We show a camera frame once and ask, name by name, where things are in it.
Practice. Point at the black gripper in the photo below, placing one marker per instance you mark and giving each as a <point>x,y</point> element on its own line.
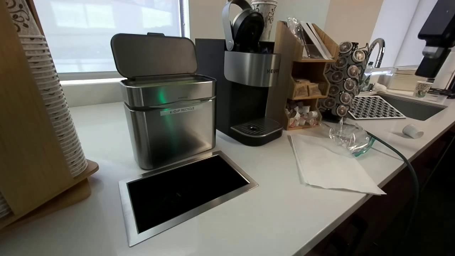
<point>438,19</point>

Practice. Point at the white plastic cup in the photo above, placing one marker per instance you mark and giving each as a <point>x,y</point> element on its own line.
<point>412,131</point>

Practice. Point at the steel sink basin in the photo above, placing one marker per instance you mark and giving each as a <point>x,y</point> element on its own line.
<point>417,108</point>

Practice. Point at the chrome faucet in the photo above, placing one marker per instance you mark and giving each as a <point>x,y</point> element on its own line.
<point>378,73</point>

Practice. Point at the coffee pod carousel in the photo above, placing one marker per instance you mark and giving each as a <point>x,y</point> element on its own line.
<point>343,80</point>

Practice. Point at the clear zip bag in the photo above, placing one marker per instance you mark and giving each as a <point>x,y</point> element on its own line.
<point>348,137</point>

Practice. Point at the clear wrapped snack packets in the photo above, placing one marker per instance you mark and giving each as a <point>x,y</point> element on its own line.
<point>300,116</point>

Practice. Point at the white paper sheet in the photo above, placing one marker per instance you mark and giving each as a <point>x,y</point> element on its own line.
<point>327,171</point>

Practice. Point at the wooden condiment organizer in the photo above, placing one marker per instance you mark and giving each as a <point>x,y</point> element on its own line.
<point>282,71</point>

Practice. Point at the patterned paper cup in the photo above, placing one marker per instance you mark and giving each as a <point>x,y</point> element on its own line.
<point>267,12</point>

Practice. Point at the black silver coffee machine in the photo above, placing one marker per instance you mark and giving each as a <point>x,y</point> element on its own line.
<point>249,69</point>

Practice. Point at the steel trash bin with lid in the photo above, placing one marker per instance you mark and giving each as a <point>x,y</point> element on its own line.
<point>171,133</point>

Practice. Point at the steel framed counter trash chute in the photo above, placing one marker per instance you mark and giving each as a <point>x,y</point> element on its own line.
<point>185,190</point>

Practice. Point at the window with white blind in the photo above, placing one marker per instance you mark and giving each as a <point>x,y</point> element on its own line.
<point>108,33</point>

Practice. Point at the stack of paper cups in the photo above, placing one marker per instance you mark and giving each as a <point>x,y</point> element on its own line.
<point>51,104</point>

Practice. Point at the wooden cup dispenser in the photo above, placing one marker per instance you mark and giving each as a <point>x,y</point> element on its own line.
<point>23,143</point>

